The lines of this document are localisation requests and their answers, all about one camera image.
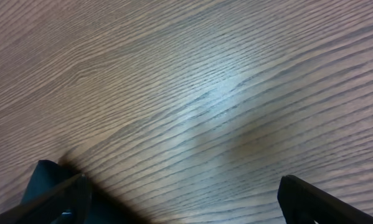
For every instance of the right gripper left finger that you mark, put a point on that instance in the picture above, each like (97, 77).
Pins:
(68, 202)

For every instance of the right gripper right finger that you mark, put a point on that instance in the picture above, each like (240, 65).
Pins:
(301, 202)

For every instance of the black t-shirt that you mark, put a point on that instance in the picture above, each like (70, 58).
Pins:
(104, 209)

